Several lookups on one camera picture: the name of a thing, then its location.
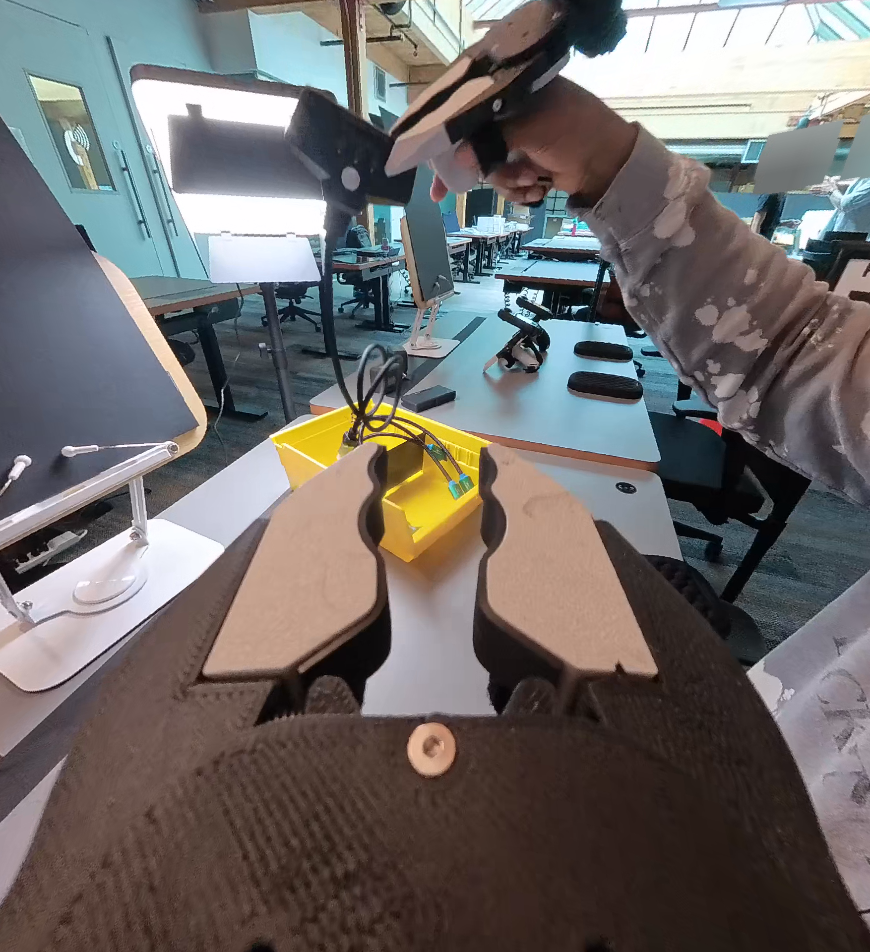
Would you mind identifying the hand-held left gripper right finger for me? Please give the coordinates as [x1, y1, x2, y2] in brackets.
[474, 444, 659, 684]

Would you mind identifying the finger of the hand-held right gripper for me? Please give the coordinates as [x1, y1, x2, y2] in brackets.
[389, 73, 512, 174]

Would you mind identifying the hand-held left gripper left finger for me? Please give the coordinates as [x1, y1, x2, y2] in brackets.
[202, 444, 391, 684]

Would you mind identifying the yellow plastic bin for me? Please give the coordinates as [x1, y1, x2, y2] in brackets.
[270, 404, 493, 565]

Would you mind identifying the dark grey usb hub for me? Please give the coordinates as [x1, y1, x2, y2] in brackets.
[285, 87, 419, 218]

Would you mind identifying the black braided hdmi cable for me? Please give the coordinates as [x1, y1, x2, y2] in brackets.
[364, 416, 479, 501]
[353, 413, 451, 466]

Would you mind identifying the person's right forearm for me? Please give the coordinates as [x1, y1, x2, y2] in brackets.
[575, 122, 870, 538]

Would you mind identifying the person's right hand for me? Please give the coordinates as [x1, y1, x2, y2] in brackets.
[430, 76, 638, 211]

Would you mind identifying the small black tilted board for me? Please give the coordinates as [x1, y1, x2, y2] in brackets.
[401, 167, 460, 352]

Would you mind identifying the white board stand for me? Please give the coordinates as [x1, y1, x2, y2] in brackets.
[0, 439, 225, 694]

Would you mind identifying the black bin divider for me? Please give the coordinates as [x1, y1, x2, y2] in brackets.
[361, 439, 430, 514]

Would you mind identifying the wood edged grey table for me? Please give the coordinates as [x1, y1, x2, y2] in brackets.
[309, 316, 663, 473]

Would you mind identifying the black office chair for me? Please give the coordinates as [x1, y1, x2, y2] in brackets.
[647, 409, 813, 605]
[260, 281, 324, 333]

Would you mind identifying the spare hand-held gripper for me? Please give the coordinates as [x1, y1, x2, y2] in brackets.
[482, 296, 553, 374]

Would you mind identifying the studio light panel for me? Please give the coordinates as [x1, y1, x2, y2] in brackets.
[130, 63, 335, 218]

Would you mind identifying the wood top office desk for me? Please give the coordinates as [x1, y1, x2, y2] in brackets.
[128, 275, 271, 421]

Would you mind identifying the person's grey patterned clothing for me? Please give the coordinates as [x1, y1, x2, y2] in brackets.
[746, 546, 870, 952]

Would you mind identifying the grey door with window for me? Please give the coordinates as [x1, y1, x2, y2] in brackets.
[11, 15, 153, 261]

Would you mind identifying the large black wood-rimmed board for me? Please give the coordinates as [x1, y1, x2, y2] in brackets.
[0, 56, 209, 538]

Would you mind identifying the wooden post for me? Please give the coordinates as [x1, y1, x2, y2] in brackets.
[337, 0, 374, 233]

